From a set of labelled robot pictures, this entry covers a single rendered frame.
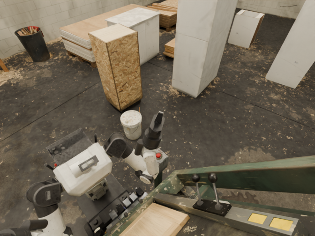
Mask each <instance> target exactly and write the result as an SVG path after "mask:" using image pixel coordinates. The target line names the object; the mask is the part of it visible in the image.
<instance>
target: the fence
mask: <svg viewBox="0 0 315 236"><path fill-rule="evenodd" d="M154 199H155V201H156V202H157V203H160V204H163V205H166V206H169V207H173V208H176V209H179V210H181V211H184V212H188V213H191V214H194V215H197V216H200V217H203V218H206V219H209V220H212V221H215V222H218V223H221V224H224V225H227V226H230V227H233V228H236V229H240V230H243V231H246V232H248V233H251V234H254V235H257V236H308V234H309V232H308V231H307V229H306V228H305V226H304V225H303V224H302V222H301V221H300V220H299V219H296V218H291V217H286V216H281V215H276V214H269V213H264V212H259V211H254V210H248V209H243V208H238V207H231V209H230V210H229V212H228V213H227V214H226V216H225V217H223V216H219V215H216V214H211V213H208V212H205V211H201V210H197V209H194V208H193V207H192V206H193V205H194V204H195V203H196V201H197V200H195V199H188V198H184V197H178V196H173V195H168V194H163V193H158V194H157V195H156V196H155V197H154ZM252 213H254V214H260V215H265V216H267V217H266V219H265V221H264V223H263V224H259V223H255V222H251V221H248V220H249V218H250V216H251V215H252ZM274 218H279V219H283V220H288V221H293V223H292V225H291V227H290V229H289V231H286V230H282V229H278V228H274V227H270V224H271V222H272V221H273V219H274Z"/></svg>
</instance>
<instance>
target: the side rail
mask: <svg viewBox="0 0 315 236"><path fill-rule="evenodd" d="M210 173H215V174H216V175H217V177H218V180H217V182H215V184H216V188H224V189H238V190H253V191H267V192H287V193H302V194H315V155H312V156H303V157H294V158H285V159H276V160H267V161H258V162H246V163H238V164H228V165H219V166H211V167H202V168H193V169H184V170H180V171H179V172H178V173H177V174H176V175H177V176H178V178H179V179H180V181H181V182H182V183H183V184H184V186H195V187H196V185H195V182H193V181H192V179H191V176H192V175H193V174H198V175H199V176H200V180H199V182H198V187H201V186H202V185H210V186H211V188H213V184H212V183H211V182H209V181H208V174H210Z"/></svg>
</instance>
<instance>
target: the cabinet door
mask: <svg viewBox="0 0 315 236"><path fill-rule="evenodd" d="M189 219H190V217H189V216H188V215H187V214H184V213H181V212H178V211H176V210H173V209H170V208H167V207H165V206H161V205H159V204H156V203H152V204H151V205H150V206H149V207H148V208H147V209H145V210H144V211H143V212H142V213H141V214H140V215H139V216H138V217H137V218H136V219H135V220H134V221H133V222H132V223H131V224H130V225H129V226H128V227H127V228H126V229H125V230H124V231H123V232H122V233H121V234H120V235H119V236H176V235H177V233H178V232H179V231H180V230H181V229H182V227H183V226H184V225H185V224H186V223H187V221H188V220H189Z"/></svg>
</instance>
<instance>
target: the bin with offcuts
mask: <svg viewBox="0 0 315 236"><path fill-rule="evenodd" d="M38 30H39V31H37V28H36V29H33V27H32V29H31V27H30V30H29V29H28V27H24V28H21V29H18V30H16V31H15V35H16V36H17V37H18V39H19V40H20V42H21V43H22V45H23V46H24V48H25V50H26V51H27V52H28V54H29V55H30V57H31V58H32V60H33V61H35V62H43V61H46V60H48V59H49V58H50V53H49V51H48V49H47V46H46V43H45V40H44V38H43V35H42V32H41V29H40V28H38Z"/></svg>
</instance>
